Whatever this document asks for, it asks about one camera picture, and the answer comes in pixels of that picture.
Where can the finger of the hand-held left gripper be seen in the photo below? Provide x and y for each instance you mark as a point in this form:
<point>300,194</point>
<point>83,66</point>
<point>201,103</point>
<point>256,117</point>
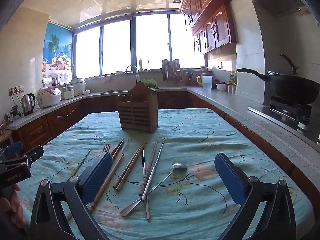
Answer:
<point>35,153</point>
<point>14,148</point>

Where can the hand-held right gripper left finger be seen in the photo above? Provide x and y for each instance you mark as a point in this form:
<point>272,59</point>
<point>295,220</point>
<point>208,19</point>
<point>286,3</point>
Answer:
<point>97,177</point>

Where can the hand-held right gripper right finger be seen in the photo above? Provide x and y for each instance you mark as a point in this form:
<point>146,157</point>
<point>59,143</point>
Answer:
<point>230,180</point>

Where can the light wooden chopstick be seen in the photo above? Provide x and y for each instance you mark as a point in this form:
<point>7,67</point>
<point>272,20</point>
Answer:
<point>130,163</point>
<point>107,182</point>
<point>135,163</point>

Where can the metal fork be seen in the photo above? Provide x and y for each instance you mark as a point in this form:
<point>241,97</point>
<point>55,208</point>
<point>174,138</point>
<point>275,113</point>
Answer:
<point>106,150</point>

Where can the dark brown chopstick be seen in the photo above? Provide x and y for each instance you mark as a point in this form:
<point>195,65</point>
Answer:
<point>119,150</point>
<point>118,146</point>

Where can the metal spoon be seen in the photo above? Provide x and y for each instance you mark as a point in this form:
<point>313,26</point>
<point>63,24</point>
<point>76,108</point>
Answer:
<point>180,165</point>

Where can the wooden utensil holder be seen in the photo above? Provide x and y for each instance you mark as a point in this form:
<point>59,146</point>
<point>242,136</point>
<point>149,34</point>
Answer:
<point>137,115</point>

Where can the person's left hand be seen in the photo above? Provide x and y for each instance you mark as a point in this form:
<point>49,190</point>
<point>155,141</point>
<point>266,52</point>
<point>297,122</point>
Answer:
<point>11,206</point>

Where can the wooden base cabinets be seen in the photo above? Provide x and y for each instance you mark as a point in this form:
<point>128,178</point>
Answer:
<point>62,117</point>

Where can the steel electric kettle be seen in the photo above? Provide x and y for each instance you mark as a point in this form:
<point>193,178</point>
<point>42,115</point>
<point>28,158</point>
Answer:
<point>27,103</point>

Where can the teal floral tablecloth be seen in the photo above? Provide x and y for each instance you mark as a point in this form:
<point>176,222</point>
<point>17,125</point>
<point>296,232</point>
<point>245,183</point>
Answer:
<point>200,135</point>

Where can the white and pink rice cooker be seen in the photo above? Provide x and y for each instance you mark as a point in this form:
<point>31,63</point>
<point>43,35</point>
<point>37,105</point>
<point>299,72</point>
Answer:
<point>48,97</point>

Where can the small white electric pot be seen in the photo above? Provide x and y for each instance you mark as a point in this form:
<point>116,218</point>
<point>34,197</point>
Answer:
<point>68,93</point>

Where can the white bowl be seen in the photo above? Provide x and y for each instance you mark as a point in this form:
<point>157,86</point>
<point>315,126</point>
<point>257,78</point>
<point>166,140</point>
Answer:
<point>86,92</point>

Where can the large white cooker pot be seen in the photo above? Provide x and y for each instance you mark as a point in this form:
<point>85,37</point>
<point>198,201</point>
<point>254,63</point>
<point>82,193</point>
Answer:
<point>78,86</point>

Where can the gas stove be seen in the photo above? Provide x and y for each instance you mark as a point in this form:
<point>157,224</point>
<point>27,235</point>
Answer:
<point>287,110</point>

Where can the white condiment jars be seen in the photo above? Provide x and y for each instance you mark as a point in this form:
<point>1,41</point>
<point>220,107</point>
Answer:
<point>226,87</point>

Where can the clear plastic pitcher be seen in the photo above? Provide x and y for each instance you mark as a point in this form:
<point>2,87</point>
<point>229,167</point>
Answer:
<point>207,82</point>

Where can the yellow oil bottle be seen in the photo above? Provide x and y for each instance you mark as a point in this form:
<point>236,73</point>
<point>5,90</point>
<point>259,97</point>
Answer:
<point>233,77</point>

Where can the kitchen faucet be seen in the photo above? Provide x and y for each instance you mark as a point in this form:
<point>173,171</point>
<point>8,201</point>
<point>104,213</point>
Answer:
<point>136,76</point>

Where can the green colander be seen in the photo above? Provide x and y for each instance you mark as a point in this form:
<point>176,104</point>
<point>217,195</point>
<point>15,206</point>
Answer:
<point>152,82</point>

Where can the black wok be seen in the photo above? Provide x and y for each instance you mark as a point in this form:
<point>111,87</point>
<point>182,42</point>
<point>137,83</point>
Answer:
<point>295,87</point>

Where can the hanging kitchen scissors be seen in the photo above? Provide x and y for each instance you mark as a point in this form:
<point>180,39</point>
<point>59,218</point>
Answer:
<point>189,73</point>

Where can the knife rack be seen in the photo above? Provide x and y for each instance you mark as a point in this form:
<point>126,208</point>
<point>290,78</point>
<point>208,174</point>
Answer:
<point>170,70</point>

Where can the kitchen window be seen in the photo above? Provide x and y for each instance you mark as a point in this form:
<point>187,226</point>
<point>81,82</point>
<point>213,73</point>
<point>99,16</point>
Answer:
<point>117,47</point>

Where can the white wall socket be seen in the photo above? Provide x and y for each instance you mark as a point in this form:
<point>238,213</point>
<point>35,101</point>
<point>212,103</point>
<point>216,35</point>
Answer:
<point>16,89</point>

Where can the tropical wall poster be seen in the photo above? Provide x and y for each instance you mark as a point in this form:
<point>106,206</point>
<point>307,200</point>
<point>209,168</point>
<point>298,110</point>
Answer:
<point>57,47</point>

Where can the wooden wall cabinets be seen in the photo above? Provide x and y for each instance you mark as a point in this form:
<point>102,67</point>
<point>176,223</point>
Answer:
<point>217,27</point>

